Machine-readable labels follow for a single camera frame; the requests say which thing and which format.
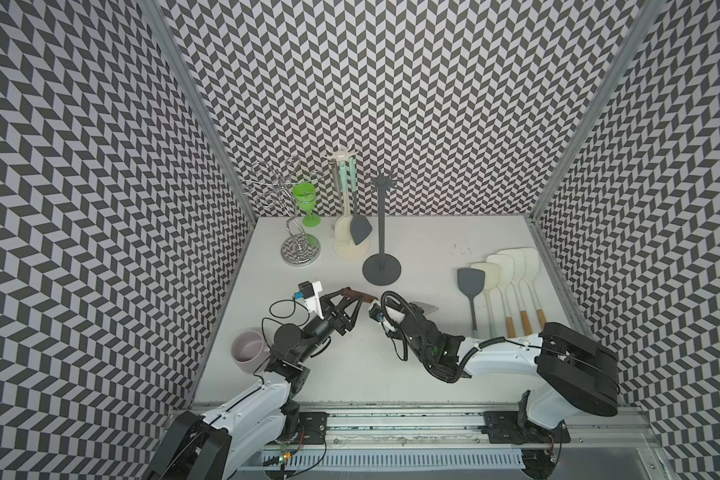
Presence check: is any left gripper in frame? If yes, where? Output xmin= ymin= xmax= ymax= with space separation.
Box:
xmin=295 ymin=285 xmax=362 ymax=363

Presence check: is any dark grey utensil rack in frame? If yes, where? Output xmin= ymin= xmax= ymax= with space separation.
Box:
xmin=362 ymin=174 xmax=402 ymax=286

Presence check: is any grey spatula mint handle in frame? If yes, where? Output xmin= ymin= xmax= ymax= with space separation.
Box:
xmin=349 ymin=156 xmax=372 ymax=245
xmin=456 ymin=267 xmax=485 ymax=337

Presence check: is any cream utensil wooden handle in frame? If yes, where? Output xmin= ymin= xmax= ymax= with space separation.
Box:
xmin=502 ymin=249 xmax=533 ymax=335

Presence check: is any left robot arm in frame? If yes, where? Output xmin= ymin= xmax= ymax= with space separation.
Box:
xmin=142 ymin=284 xmax=376 ymax=479

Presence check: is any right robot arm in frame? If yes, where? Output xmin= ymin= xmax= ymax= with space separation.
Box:
xmin=369 ymin=291 xmax=620 ymax=430

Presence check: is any cream utensil rack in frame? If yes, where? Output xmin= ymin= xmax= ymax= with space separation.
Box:
xmin=331 ymin=148 xmax=370 ymax=261

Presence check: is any pink ceramic mug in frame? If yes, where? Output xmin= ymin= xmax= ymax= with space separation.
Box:
xmin=231 ymin=330 xmax=270 ymax=374

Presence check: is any green plastic goblet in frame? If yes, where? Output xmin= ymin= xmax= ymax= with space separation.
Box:
xmin=292 ymin=182 xmax=321 ymax=228

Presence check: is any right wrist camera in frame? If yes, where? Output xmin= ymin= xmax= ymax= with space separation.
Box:
xmin=374 ymin=310 xmax=397 ymax=333

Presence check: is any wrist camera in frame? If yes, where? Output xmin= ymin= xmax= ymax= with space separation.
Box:
xmin=293 ymin=281 xmax=324 ymax=319
xmin=374 ymin=310 xmax=397 ymax=333

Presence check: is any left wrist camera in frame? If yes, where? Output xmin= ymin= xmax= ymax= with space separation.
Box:
xmin=293 ymin=281 xmax=324 ymax=319

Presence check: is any chrome wire mug tree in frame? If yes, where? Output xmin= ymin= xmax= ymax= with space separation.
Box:
xmin=245 ymin=158 xmax=321 ymax=267

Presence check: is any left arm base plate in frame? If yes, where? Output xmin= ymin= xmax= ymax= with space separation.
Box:
xmin=280 ymin=411 xmax=329 ymax=446

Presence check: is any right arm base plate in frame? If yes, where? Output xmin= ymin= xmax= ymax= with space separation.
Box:
xmin=480 ymin=411 xmax=571 ymax=445

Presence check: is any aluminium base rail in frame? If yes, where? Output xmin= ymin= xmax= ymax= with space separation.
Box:
xmin=240 ymin=404 xmax=675 ymax=479

